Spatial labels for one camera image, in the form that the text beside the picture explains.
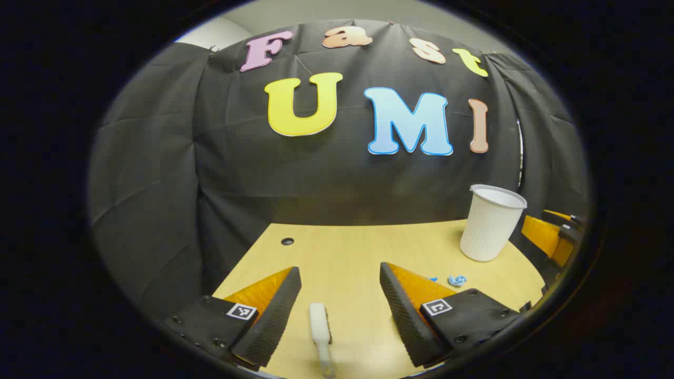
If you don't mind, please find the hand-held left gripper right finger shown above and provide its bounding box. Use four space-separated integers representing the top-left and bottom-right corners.
379 262 531 368

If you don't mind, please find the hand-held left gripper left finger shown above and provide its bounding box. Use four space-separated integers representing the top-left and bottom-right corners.
162 266 302 368

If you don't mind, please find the small white broom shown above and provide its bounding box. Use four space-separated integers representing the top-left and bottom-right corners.
309 303 336 378

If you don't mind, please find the white cup garbage bin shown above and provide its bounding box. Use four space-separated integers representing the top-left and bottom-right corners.
460 184 528 262

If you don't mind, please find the light wooden desktop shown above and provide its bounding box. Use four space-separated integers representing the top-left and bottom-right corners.
212 220 546 379

